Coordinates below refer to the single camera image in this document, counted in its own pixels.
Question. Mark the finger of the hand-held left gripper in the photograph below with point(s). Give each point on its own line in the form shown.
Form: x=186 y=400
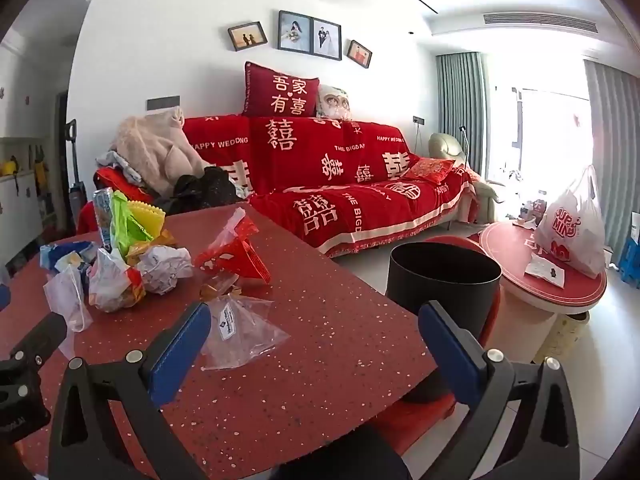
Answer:
x=4 y=297
x=42 y=332

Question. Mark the white printed cushion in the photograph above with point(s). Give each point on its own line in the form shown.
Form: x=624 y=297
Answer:
x=332 y=102

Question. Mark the grey curtain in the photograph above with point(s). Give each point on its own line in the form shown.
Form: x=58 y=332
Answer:
x=615 y=150

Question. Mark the white paper sheet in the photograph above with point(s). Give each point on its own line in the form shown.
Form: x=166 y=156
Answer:
x=542 y=270

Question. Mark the black trash bin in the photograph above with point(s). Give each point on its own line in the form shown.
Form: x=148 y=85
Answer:
x=440 y=290

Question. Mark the large red printed cushion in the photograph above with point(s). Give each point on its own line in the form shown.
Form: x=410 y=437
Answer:
x=280 y=92

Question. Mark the black picture frame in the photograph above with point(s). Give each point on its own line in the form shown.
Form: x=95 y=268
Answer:
x=295 y=32
x=327 y=39

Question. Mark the small red embroidered cushion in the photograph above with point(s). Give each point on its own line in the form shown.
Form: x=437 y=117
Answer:
x=427 y=170

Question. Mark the small golden candy wrapper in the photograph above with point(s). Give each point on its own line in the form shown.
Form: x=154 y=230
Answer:
x=215 y=290

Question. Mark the red folded cloth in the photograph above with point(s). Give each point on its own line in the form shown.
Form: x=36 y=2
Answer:
x=115 y=182

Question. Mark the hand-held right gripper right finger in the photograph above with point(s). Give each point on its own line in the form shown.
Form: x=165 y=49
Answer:
x=450 y=345

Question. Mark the yellow patterned bin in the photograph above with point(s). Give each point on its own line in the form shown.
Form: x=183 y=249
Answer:
x=565 y=337

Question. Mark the grey folded clothes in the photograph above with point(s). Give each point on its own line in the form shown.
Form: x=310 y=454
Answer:
x=122 y=170

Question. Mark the upright vacuum cleaner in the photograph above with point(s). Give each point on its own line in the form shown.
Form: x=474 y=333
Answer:
x=77 y=195

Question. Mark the ceiling air vent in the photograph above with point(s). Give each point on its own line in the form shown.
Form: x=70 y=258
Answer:
x=540 y=23

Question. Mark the green curtain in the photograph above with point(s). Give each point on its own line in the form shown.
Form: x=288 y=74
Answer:
x=460 y=110

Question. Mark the blue snack packet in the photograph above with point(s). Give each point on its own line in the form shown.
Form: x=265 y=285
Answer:
x=55 y=252

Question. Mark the white cabinet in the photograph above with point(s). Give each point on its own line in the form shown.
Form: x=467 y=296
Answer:
x=20 y=200

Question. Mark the round red side table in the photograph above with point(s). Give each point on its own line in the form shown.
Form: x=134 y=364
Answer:
x=505 y=255

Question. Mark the white plastic bag red print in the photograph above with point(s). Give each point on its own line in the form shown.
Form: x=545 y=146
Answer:
x=570 y=230

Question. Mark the sofa with red printed cover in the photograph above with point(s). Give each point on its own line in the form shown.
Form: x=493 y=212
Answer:
x=320 y=170

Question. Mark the crumpled white plastic wrapper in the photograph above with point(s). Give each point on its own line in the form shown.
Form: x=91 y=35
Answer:
x=110 y=285

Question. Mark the yellow foam fruit net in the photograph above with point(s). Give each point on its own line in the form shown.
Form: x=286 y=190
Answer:
x=147 y=217

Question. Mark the yellow pineapple decoration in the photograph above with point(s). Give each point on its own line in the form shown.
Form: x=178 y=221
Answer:
x=41 y=170

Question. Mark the crumpled white paper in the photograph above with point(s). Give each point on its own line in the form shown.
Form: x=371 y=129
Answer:
x=165 y=267

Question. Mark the clear plastic bag white label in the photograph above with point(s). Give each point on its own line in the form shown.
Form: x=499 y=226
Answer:
x=245 y=330

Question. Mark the black garment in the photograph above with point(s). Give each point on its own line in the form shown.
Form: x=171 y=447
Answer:
x=205 y=187

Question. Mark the beige fluffy blanket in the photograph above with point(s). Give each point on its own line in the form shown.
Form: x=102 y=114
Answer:
x=150 y=150

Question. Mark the small brown picture frame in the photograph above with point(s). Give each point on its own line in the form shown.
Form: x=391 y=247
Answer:
x=359 y=54
x=246 y=36

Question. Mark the beige armchair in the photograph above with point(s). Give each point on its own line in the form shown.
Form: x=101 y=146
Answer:
x=445 y=147

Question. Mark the tall blue white can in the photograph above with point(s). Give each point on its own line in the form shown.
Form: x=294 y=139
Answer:
x=103 y=215

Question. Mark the yellow toy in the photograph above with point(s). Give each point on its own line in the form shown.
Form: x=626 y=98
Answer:
x=9 y=166

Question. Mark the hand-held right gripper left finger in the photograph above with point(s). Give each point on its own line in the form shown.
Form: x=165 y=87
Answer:
x=180 y=345

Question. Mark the green snack packet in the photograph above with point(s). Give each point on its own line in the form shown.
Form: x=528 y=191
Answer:
x=125 y=225

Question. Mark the red plastic wrapper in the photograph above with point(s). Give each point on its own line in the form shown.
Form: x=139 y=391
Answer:
x=235 y=255

